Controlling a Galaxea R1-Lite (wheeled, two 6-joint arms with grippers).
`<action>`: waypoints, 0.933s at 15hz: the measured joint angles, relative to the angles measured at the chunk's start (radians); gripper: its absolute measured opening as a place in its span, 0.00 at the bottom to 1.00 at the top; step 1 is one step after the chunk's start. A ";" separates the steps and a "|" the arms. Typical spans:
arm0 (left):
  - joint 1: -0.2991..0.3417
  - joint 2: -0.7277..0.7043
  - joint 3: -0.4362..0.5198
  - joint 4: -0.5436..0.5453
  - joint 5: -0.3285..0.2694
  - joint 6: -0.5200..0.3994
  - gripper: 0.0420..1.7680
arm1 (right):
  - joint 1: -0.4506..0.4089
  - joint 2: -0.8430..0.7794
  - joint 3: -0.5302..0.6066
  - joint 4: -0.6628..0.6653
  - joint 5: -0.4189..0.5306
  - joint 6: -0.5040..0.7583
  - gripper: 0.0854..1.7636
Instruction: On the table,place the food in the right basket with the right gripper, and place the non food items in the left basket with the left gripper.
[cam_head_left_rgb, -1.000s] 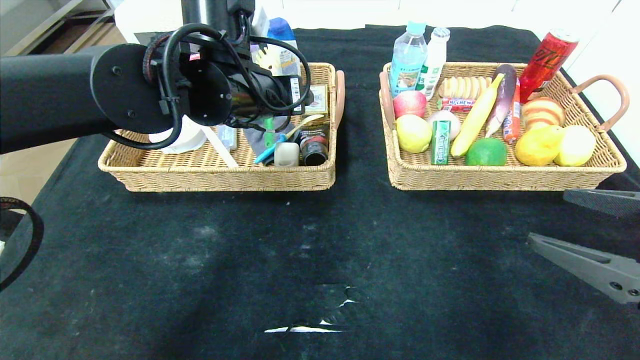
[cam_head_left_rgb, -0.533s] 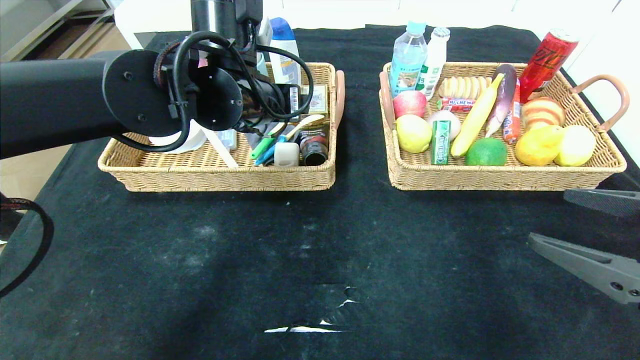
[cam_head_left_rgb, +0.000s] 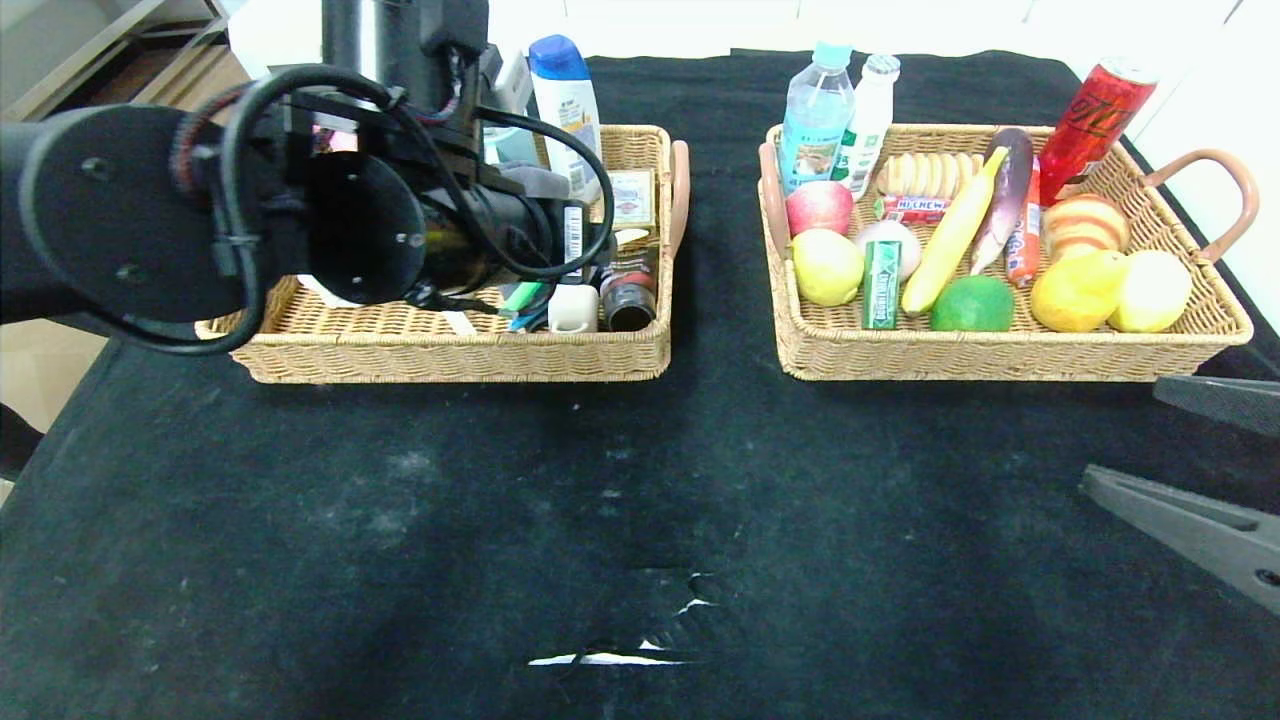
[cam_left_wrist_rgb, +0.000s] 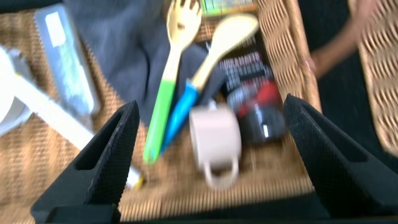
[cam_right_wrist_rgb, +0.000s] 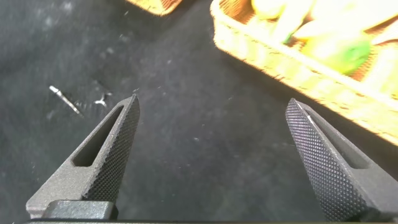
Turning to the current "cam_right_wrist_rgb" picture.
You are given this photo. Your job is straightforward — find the green gum pack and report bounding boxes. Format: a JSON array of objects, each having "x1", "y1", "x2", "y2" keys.
[{"x1": 273, "y1": 0, "x2": 313, "y2": 44}]

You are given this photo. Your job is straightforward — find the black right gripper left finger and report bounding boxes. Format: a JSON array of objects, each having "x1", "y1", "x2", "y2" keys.
[{"x1": 25, "y1": 93, "x2": 141, "y2": 219}]

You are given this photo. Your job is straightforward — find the yellow banana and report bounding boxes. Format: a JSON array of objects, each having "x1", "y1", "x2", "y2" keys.
[{"x1": 294, "y1": 7, "x2": 398, "y2": 40}]

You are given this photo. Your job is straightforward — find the black table cloth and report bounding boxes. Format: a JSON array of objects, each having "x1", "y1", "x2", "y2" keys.
[{"x1": 0, "y1": 0, "x2": 398, "y2": 224}]

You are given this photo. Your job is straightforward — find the green lime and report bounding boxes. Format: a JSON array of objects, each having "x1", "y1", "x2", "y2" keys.
[{"x1": 306, "y1": 34, "x2": 373, "y2": 76}]

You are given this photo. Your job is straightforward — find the rectangular wicker basket brown handles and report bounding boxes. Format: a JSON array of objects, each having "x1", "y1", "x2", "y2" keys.
[
  {"x1": 126, "y1": 0, "x2": 183, "y2": 16},
  {"x1": 210, "y1": 0, "x2": 398, "y2": 147}
]

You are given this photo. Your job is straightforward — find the yellow lemon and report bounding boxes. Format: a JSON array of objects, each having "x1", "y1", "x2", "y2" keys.
[{"x1": 250, "y1": 0, "x2": 287, "y2": 20}]

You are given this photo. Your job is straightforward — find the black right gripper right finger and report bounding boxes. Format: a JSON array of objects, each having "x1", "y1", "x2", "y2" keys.
[{"x1": 284, "y1": 97, "x2": 398, "y2": 222}]

